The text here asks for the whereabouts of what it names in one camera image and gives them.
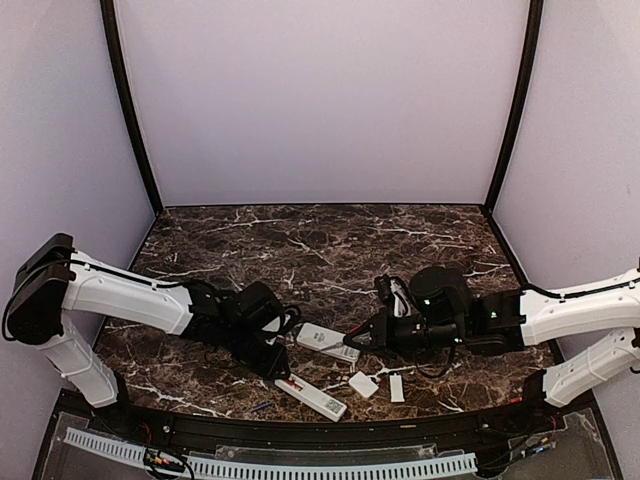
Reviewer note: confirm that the narrow white battery cover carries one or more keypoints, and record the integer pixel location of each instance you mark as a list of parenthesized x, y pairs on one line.
[(396, 388)]

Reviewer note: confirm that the blue purple battery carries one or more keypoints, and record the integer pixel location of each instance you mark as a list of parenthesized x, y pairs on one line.
[(261, 406)]

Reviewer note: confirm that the left black frame post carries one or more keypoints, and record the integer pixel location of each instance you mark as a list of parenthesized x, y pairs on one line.
[(128, 109)]

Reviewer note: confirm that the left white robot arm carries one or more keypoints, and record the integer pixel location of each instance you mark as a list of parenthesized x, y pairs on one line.
[(58, 279)]

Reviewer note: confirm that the black front table rail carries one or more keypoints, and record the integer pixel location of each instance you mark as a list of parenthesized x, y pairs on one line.
[(483, 429)]

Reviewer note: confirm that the right black frame post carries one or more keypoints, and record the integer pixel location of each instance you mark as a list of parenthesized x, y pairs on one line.
[(526, 64)]

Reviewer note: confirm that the white remote green buttons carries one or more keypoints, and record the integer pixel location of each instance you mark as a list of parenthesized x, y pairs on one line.
[(327, 342)]

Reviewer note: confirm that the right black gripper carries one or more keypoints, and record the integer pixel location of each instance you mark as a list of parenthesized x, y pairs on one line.
[(379, 326)]

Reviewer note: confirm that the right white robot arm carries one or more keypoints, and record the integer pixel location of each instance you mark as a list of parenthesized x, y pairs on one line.
[(436, 309)]

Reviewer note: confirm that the black frame post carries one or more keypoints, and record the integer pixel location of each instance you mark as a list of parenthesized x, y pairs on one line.
[(526, 64), (128, 109)]

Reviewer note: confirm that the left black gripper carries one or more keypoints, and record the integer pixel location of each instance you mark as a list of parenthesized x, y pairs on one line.
[(272, 368)]

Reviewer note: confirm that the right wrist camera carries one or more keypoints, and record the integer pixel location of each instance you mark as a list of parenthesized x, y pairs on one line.
[(392, 292)]

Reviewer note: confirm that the white slotted cable duct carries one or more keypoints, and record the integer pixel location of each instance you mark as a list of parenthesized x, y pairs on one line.
[(251, 463)]

